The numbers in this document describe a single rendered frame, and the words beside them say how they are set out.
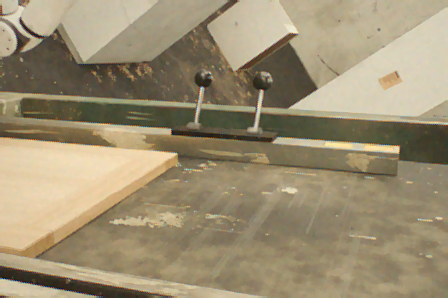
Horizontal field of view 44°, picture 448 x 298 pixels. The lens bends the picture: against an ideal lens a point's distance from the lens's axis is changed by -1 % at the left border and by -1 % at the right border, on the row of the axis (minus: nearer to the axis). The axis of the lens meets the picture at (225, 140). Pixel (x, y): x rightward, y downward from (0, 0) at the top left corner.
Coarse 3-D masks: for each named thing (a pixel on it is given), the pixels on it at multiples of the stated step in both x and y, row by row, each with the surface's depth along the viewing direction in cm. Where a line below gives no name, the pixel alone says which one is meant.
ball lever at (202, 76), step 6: (198, 72) 108; (204, 72) 108; (210, 72) 109; (198, 78) 108; (204, 78) 107; (210, 78) 108; (198, 84) 108; (204, 84) 108; (210, 84) 109; (198, 96) 108; (198, 102) 107; (198, 108) 107; (198, 114) 107; (198, 120) 107; (192, 126) 106; (198, 126) 105
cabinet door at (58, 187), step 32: (0, 160) 97; (32, 160) 97; (64, 160) 97; (96, 160) 97; (128, 160) 97; (160, 160) 96; (0, 192) 80; (32, 192) 80; (64, 192) 80; (96, 192) 79; (128, 192) 83; (0, 224) 67; (32, 224) 67; (64, 224) 68; (32, 256) 62
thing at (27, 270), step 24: (0, 264) 45; (24, 264) 45; (48, 264) 45; (0, 288) 41; (24, 288) 41; (48, 288) 41; (72, 288) 43; (96, 288) 42; (120, 288) 42; (144, 288) 41; (168, 288) 41; (192, 288) 41
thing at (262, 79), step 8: (264, 72) 105; (256, 80) 104; (264, 80) 104; (256, 88) 105; (264, 88) 104; (256, 104) 104; (256, 112) 104; (256, 120) 103; (248, 128) 103; (256, 128) 102
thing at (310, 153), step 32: (0, 128) 118; (32, 128) 115; (64, 128) 113; (96, 128) 111; (128, 128) 111; (160, 128) 111; (256, 160) 101; (288, 160) 99; (320, 160) 98; (352, 160) 96; (384, 160) 94
